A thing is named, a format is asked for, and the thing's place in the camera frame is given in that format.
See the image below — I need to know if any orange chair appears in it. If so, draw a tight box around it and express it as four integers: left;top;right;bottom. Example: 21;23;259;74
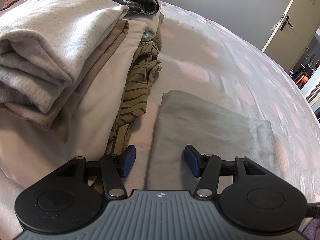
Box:
295;73;308;89

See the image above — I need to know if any pink dotted bed sheet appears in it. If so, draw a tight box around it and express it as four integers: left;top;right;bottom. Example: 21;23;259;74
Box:
0;1;320;240

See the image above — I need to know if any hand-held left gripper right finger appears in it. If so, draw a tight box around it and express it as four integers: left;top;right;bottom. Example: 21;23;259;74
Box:
184;144;270;201

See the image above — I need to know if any grey long-sleeve shirt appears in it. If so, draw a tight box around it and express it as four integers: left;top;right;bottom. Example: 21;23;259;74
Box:
146;89;276;191

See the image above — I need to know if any olive striped garment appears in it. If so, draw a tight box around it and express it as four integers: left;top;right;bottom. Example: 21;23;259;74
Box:
107;40;163;156

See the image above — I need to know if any white door frame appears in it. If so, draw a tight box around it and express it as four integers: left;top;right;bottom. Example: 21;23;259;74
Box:
301;78;320;103

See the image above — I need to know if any dark door handle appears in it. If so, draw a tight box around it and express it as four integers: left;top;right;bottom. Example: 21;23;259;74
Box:
279;15;294;32

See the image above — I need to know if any folded beige garment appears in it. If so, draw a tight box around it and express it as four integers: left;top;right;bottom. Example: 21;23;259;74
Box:
0;14;164;180

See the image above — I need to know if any purple fuzzy cloth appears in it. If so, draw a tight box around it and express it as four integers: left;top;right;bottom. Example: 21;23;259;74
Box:
302;217;320;240

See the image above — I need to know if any cream door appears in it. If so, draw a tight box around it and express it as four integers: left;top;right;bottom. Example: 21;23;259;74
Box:
261;0;320;73

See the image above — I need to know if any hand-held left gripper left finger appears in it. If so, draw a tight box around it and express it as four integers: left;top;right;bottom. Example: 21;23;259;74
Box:
49;145;137;201

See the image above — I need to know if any folded white sweatshirt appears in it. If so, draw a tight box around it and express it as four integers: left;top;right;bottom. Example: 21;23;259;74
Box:
0;0;129;114

